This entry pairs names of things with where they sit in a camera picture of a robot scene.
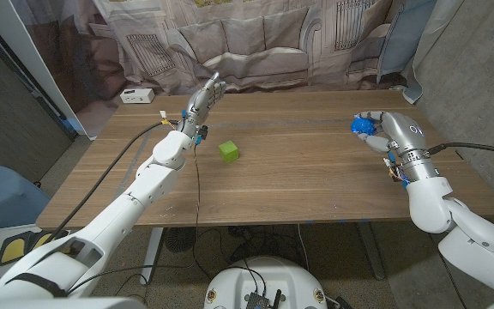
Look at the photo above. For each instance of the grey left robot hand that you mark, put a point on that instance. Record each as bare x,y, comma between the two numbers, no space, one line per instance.
200,107

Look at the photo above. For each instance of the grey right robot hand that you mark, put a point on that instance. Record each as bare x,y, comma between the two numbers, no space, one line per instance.
401,133

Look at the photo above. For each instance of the blue spiky stress ball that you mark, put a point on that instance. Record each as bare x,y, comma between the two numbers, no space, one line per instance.
362,125

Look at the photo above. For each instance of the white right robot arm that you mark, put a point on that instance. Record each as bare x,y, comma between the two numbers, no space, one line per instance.
429,201

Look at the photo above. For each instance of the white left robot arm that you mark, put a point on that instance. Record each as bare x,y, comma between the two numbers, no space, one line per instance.
114,219

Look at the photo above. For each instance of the green cube block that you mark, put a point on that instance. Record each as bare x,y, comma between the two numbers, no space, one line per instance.
228,152

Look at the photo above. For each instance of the white power box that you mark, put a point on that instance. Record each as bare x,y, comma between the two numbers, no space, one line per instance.
137,95

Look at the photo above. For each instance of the printed sofa backdrop cloth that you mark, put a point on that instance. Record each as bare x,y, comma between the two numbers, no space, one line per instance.
247,43

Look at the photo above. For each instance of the pale grey hanging cloth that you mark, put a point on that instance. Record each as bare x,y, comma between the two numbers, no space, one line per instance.
431,34

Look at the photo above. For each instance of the grey table leg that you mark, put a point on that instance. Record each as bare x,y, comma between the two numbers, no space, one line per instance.
369,249

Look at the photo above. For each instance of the round black floor fan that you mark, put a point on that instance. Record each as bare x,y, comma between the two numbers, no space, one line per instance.
180,238

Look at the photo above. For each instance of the white table leg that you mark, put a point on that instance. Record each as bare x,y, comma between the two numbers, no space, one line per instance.
150,257

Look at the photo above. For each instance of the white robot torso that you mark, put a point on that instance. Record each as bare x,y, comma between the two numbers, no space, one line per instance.
264,279

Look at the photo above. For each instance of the black electronics module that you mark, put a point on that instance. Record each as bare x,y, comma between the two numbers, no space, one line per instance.
257,301

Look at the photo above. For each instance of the blue padded chair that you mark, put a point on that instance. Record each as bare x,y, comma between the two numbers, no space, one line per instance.
2,197

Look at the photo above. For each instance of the black yellow foot pedal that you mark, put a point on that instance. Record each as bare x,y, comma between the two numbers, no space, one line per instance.
13,251

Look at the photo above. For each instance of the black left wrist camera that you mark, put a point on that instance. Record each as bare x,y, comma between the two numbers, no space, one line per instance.
203,132

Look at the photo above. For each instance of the white partition frame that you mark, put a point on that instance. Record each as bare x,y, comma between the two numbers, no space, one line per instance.
15,38

